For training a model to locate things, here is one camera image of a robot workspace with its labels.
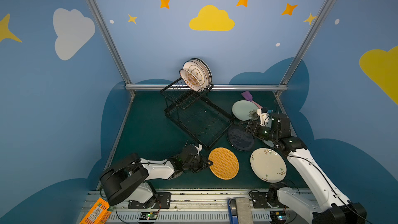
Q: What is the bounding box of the white cloud emblem plate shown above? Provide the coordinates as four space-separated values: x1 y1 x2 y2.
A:
183 61 208 90

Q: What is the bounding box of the yellow woven round mat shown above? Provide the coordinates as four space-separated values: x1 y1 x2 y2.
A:
208 147 239 180

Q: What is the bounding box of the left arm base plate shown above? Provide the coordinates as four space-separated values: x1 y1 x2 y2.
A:
128 192 172 209

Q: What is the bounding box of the pale green plain plate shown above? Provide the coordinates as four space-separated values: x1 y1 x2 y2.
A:
263 140 275 148

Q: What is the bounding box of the orange cardboard box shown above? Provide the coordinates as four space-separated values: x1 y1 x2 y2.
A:
80 198 114 224

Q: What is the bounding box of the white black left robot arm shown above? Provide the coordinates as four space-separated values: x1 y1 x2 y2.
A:
99 144 213 208

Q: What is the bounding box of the right green circuit board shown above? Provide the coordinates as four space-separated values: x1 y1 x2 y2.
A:
269 212 287 224

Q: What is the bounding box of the green circuit board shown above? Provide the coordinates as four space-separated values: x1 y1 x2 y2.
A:
139 212 159 220
269 212 287 224

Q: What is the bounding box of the purple pink spatula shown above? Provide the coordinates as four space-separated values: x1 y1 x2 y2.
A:
241 91 263 108

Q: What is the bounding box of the grey blue block tool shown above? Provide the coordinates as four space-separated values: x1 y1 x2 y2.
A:
228 197 254 224

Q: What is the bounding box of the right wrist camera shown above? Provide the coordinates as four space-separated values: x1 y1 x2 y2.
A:
257 107 274 126

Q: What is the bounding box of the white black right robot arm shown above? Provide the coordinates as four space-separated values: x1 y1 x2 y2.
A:
243 113 367 224

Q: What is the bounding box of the orange sunburst plate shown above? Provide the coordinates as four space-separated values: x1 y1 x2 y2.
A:
190 58 212 88
179 68 202 92

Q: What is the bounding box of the dark blue plate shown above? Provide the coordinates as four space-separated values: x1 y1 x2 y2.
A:
227 125 255 151

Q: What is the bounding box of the left green circuit board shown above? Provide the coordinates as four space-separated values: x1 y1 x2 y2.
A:
139 212 159 220

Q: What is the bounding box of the black wire dish rack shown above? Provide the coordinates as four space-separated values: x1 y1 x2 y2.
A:
160 78 235 150

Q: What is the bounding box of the cream floral sprig plate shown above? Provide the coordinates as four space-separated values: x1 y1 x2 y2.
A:
250 148 287 184

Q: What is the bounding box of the pale green flower plate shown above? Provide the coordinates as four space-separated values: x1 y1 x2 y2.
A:
232 100 259 121

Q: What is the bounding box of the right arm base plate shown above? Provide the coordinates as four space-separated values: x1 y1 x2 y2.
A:
249 190 280 208

